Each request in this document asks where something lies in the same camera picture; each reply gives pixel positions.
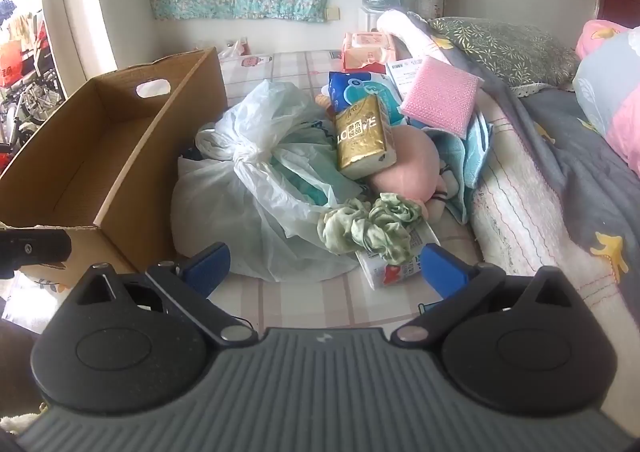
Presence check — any green fabric scrunchie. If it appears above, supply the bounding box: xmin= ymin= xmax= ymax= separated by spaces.
xmin=317 ymin=193 xmax=424 ymax=266

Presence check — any pink plush toy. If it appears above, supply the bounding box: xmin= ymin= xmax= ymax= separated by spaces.
xmin=367 ymin=125 xmax=448 ymax=224

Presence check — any pink mesh sponge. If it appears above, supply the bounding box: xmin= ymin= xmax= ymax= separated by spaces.
xmin=400 ymin=58 xmax=483 ymax=139

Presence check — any white teal printed box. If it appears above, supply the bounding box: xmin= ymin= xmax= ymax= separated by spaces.
xmin=386 ymin=58 xmax=424 ymax=99

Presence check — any blue teal wet wipes pack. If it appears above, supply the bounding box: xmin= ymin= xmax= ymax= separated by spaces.
xmin=329 ymin=72 xmax=406 ymax=126

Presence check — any white tissue pack under scrunchie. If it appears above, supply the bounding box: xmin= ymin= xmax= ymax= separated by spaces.
xmin=356 ymin=220 xmax=439 ymax=290

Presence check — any brown cardboard box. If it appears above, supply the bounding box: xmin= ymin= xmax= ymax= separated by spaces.
xmin=1 ymin=49 xmax=227 ymax=286

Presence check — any white plastic shopping bag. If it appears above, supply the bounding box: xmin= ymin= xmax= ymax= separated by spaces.
xmin=170 ymin=80 xmax=362 ymax=283

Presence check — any light blue towel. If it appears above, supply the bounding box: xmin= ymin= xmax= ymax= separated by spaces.
xmin=424 ymin=112 xmax=492 ymax=224

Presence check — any grey white quilted blanket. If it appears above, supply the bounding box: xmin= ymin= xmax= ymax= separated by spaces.
xmin=376 ymin=10 xmax=639 ymax=432

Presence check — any gold tissue pack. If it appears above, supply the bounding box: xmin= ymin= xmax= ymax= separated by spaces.
xmin=335 ymin=94 xmax=397 ymax=180

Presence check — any small white plastic bag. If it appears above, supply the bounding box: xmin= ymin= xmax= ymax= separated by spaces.
xmin=218 ymin=38 xmax=250 ymax=60

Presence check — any green leaf pattern pillow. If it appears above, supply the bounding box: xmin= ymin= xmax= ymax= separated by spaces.
xmin=427 ymin=16 xmax=579 ymax=88

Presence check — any red pink wet wipes pack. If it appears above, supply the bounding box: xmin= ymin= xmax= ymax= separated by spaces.
xmin=342 ymin=32 xmax=397 ymax=74

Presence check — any pink blue duvet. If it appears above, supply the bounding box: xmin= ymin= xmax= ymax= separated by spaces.
xmin=573 ymin=20 xmax=640 ymax=172

